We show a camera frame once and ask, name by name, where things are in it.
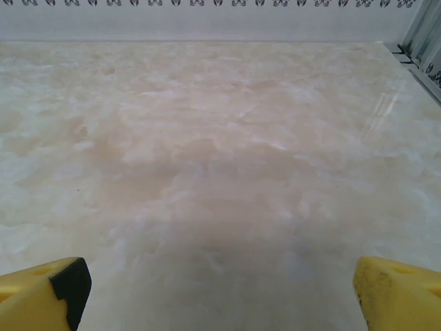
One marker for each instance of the aluminium side rail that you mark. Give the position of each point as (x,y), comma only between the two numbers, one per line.
(427,78)

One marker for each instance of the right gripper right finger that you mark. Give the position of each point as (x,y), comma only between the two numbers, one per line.
(403,300)

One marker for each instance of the aluminium corner post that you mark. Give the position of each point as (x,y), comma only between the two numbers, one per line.
(423,27)

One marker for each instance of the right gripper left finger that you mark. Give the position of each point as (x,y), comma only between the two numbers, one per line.
(27,303)

